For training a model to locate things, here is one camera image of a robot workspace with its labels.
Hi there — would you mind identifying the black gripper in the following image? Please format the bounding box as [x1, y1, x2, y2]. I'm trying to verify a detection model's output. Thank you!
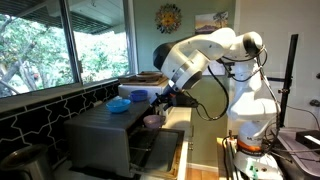
[153, 89, 178, 116]

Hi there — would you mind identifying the purple plastic bowl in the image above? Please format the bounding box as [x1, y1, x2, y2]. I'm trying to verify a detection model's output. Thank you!
[143, 114, 167, 130]

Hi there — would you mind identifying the dark blue plastic bowl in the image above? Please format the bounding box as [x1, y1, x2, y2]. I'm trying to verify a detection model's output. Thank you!
[129, 89, 149, 103]

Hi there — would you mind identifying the light blue plastic bowl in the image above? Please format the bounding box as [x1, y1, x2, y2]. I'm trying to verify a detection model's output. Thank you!
[105, 98, 132, 114]

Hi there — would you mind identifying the glass toaster oven door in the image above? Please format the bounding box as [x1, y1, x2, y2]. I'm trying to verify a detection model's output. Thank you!
[131, 128, 185, 180]

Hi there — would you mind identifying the silver toaster oven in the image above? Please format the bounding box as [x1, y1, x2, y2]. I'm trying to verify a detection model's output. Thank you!
[63, 98, 161, 178]

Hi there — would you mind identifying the brown shallow dish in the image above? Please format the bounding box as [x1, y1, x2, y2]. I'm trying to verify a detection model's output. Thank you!
[135, 70, 164, 80]

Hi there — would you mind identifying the black stand pole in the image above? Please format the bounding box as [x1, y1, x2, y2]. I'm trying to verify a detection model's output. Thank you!
[276, 33, 300, 129]

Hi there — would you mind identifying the grey side table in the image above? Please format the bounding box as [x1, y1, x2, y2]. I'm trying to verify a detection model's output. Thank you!
[271, 127, 320, 179]

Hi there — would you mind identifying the metal cooking pot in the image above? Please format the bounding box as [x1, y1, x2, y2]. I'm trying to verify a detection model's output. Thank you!
[0, 143, 54, 180]

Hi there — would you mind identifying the black box device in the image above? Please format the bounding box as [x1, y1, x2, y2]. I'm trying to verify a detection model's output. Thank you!
[295, 129, 320, 150]

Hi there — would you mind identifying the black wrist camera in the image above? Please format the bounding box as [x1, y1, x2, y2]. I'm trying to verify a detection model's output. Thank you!
[173, 93, 200, 109]

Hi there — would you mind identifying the black base cable bundle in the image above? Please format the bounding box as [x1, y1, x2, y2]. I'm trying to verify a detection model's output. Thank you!
[221, 134, 239, 180]

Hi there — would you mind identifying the sun wall decoration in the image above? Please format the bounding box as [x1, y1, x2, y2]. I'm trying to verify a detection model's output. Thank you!
[154, 3, 183, 35]

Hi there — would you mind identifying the landscape wall calendar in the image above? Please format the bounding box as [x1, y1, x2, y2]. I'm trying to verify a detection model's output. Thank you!
[194, 11, 229, 76]

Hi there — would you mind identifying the window frame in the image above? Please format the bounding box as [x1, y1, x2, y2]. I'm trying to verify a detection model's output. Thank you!
[0, 0, 139, 101]

